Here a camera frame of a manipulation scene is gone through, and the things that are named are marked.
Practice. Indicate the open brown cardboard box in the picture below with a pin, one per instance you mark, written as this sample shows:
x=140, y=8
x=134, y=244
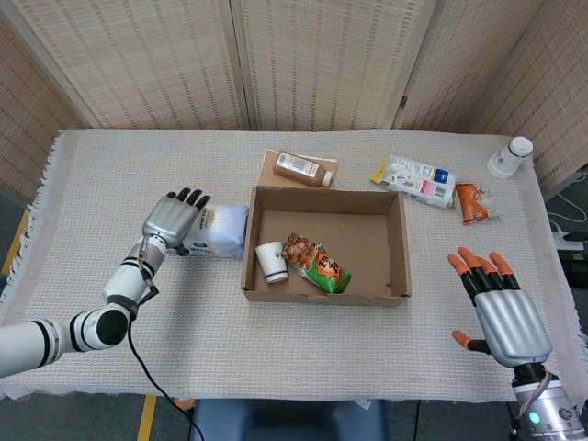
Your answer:
x=367, y=229

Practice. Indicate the woven folding screen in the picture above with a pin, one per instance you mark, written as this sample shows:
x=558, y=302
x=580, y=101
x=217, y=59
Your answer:
x=321, y=64

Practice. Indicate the white paper cup blue logo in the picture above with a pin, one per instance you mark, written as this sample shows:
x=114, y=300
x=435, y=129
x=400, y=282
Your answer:
x=271, y=262

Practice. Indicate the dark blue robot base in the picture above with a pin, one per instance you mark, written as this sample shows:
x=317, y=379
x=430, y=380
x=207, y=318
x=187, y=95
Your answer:
x=285, y=420

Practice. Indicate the white power strip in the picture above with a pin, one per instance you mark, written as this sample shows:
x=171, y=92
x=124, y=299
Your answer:
x=567, y=240

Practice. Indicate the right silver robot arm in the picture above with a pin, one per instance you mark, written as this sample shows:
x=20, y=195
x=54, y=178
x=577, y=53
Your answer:
x=551, y=409

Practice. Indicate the white plastic food package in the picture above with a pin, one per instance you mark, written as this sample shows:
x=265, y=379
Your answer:
x=413, y=179

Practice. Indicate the brown drink bottle white cap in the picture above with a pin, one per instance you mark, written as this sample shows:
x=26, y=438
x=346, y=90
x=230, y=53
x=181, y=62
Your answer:
x=298, y=167

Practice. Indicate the green orange snack packet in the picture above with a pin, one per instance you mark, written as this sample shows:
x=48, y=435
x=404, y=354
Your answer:
x=321, y=268

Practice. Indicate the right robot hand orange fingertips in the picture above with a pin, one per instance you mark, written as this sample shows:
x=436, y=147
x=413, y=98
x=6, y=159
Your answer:
x=514, y=324

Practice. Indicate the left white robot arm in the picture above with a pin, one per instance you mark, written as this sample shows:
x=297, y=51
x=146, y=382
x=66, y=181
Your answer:
x=124, y=280

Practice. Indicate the blue white tissue pack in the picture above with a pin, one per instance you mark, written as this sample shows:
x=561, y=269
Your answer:
x=220, y=229

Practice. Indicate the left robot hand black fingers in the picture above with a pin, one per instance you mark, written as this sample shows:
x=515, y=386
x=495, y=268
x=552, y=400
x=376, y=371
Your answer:
x=167, y=220

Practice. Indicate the white bottle at edge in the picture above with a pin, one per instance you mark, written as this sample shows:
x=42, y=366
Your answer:
x=507, y=158

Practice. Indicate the metal screen hinge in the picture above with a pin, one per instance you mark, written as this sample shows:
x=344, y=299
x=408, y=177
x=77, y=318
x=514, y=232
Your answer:
x=403, y=102

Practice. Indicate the white woven tablecloth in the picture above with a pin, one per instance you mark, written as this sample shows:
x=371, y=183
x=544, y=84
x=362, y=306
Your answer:
x=294, y=349

